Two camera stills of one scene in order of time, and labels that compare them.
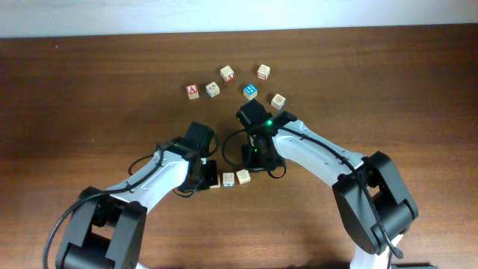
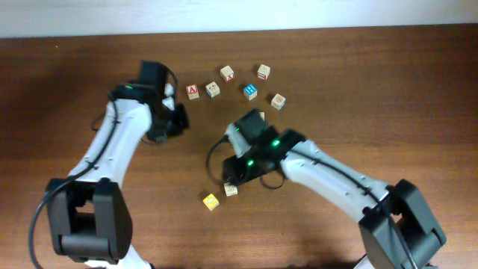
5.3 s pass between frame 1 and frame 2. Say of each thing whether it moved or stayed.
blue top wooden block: stayed
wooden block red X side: stayed
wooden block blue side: stayed
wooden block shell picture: stayed
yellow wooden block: moved
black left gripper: moved
